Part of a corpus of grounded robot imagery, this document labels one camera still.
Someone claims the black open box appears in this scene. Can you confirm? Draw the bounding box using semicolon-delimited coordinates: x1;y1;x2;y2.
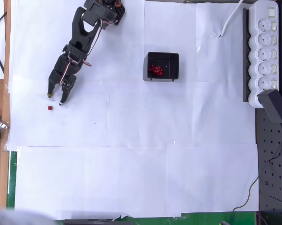
143;52;180;82

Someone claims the wooden table edge strip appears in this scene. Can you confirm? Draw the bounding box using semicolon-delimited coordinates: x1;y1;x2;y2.
0;0;12;210

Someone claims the metal clamp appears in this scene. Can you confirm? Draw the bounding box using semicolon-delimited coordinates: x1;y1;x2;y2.
0;119;10;143

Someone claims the green cutting mat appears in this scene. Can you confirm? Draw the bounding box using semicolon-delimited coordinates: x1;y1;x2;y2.
6;151;259;225

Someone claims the blurry grey object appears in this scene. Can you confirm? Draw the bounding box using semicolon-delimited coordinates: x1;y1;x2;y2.
0;200;56;225

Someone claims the black flat device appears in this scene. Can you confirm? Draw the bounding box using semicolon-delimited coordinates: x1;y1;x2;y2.
63;218;134;225

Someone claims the black power adapter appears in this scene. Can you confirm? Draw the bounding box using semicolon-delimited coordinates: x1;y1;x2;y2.
257;89;282;125

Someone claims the white power strip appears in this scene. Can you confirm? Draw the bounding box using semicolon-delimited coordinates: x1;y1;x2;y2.
248;0;280;109

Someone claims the black pegboard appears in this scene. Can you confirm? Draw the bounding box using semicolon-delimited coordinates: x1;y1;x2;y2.
255;0;282;225

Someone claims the red white gripper wire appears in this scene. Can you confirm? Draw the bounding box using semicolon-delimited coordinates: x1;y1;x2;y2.
58;57;74;86

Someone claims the white power cable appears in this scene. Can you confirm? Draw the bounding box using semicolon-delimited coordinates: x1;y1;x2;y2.
220;0;245;38

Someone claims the thin black adapter cable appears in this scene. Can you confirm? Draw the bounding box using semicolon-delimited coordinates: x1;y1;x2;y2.
230;121;282;225

